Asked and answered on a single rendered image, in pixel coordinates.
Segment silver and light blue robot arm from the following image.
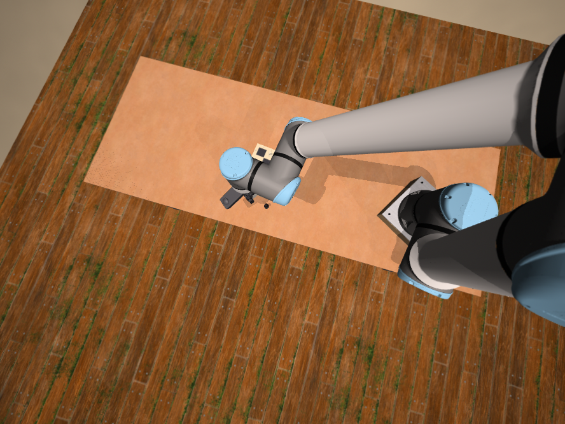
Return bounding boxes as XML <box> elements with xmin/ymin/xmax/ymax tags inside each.
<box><xmin>219</xmin><ymin>34</ymin><xmax>565</xmax><ymax>327</ymax></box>

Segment black and cream chessboard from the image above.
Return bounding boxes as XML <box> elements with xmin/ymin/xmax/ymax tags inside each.
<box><xmin>252</xmin><ymin>144</ymin><xmax>275</xmax><ymax>164</ymax></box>

